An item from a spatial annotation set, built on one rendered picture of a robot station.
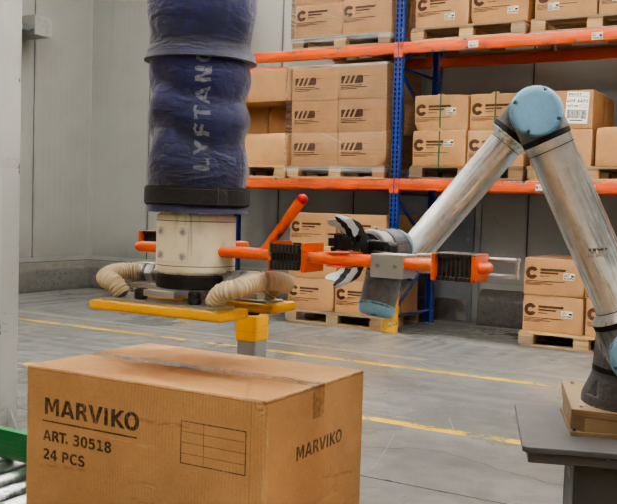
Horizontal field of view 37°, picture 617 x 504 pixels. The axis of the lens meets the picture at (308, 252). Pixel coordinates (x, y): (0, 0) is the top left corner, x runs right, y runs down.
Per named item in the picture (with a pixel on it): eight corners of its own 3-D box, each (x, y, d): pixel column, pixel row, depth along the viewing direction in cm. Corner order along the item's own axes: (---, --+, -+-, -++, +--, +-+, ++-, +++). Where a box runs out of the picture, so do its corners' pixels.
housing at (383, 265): (368, 277, 173) (369, 253, 173) (383, 275, 179) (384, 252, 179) (402, 279, 170) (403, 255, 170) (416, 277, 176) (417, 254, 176)
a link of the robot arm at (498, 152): (527, 81, 232) (359, 281, 246) (530, 78, 220) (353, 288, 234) (563, 110, 232) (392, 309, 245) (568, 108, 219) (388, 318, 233)
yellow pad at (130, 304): (88, 308, 194) (88, 285, 193) (120, 304, 202) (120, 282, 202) (220, 323, 177) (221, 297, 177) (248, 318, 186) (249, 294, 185)
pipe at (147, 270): (95, 291, 195) (95, 264, 195) (168, 284, 217) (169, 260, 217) (226, 304, 179) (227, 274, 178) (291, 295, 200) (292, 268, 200)
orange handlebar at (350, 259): (92, 251, 208) (93, 236, 207) (174, 248, 234) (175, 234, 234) (486, 279, 162) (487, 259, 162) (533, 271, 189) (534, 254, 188)
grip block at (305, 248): (265, 270, 183) (266, 241, 183) (290, 268, 191) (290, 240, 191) (301, 273, 179) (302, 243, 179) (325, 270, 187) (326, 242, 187)
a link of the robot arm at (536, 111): (675, 359, 222) (552, 76, 220) (692, 377, 205) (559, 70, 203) (615, 382, 226) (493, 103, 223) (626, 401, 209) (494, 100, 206)
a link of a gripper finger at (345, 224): (316, 216, 198) (332, 240, 205) (340, 217, 195) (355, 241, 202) (320, 204, 200) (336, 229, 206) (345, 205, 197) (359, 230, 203)
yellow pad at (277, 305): (146, 301, 210) (146, 280, 210) (173, 298, 219) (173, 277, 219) (272, 314, 194) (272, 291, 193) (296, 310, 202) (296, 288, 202)
